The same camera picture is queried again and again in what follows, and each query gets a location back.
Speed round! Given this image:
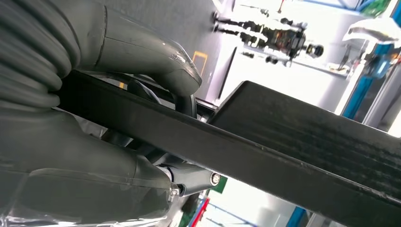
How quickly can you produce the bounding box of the black machine assembly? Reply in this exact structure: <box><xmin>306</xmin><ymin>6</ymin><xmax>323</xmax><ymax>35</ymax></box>
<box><xmin>212</xmin><ymin>9</ymin><xmax>325</xmax><ymax>68</ymax></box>

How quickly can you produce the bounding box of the blue metal post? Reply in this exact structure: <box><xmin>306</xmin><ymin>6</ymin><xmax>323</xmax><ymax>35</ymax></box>
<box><xmin>341</xmin><ymin>44</ymin><xmax>401</xmax><ymax>120</ymax></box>

